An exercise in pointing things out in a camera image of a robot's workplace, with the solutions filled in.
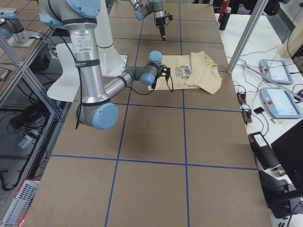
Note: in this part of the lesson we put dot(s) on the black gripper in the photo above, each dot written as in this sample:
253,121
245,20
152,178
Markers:
155,83
160,22

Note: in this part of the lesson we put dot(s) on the cream long-sleeve printed shirt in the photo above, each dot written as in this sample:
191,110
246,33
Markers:
193,71

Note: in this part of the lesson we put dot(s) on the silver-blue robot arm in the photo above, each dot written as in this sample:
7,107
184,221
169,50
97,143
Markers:
91,40
154,6

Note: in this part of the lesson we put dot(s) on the black water bottle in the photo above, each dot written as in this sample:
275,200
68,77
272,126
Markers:
225,19

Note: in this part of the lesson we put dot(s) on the red water bottle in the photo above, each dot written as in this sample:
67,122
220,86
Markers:
224,6

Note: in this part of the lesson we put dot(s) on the reacher grabber stick tool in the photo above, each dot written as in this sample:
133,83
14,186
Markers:
272,81

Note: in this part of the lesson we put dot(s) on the far blue teach pendant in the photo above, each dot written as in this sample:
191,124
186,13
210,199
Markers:
276,70

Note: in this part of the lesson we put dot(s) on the blue teach pendant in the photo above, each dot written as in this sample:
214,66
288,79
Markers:
276,70
279,103

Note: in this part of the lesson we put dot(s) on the near blue teach pendant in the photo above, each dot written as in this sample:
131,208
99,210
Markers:
279,103

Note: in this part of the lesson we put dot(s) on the black monitor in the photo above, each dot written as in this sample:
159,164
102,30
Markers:
288,149

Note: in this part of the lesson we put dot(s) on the white perforated plastic basket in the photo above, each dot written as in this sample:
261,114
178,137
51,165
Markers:
15,216

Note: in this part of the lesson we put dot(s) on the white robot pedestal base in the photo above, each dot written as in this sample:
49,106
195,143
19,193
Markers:
111,62

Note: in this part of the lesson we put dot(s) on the aluminium frame post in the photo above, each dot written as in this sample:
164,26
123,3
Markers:
259,8

